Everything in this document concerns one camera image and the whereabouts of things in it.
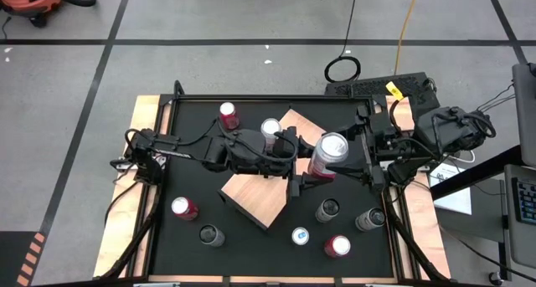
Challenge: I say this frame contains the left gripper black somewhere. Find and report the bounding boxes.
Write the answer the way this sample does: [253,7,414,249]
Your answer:
[250,127,336,198]

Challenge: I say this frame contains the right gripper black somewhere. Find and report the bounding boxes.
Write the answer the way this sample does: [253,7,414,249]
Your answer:
[326,106,415,192]

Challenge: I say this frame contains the white Celsius can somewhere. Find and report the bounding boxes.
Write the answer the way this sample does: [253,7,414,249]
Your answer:
[354,207,387,233]
[314,197,341,224]
[198,223,226,249]

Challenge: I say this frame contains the yellow tape tag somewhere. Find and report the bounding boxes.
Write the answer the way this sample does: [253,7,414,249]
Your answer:
[384,80,405,102]

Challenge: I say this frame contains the red soda can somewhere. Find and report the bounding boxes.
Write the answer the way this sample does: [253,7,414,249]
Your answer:
[323,234,353,259]
[170,196,200,222]
[219,101,241,131]

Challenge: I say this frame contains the black table mat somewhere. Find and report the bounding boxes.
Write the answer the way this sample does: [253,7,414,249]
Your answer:
[148,98,397,279]

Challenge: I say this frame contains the white paper sheet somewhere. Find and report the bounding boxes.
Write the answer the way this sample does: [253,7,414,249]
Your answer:
[430,161,473,216]

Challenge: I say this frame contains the black metal beam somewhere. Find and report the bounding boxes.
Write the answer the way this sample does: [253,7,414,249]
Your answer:
[430,144,524,201]

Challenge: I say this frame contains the light grey computer tower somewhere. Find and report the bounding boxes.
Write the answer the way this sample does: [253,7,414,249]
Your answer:
[512,62,536,167]

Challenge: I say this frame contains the dark computer keyboard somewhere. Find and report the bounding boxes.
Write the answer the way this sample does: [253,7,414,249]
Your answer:
[511,177,536,226]

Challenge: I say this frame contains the grey desk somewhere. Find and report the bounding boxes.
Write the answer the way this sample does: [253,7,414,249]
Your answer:
[500,163,536,271]

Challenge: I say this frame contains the black orange striped floor mat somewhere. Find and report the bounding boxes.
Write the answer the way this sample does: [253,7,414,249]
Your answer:
[0,230,47,287]

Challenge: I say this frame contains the orange shop vacuum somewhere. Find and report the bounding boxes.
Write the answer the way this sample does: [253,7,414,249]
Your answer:
[0,0,64,28]

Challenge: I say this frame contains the wooden shelf with black frame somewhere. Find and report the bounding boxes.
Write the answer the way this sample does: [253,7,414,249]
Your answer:
[217,107,336,232]

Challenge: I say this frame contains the yellow floor cable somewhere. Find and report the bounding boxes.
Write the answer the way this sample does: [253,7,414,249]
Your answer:
[393,0,422,77]

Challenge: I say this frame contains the black aluminium table frame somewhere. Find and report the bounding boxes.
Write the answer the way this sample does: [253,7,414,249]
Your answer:
[98,79,451,287]

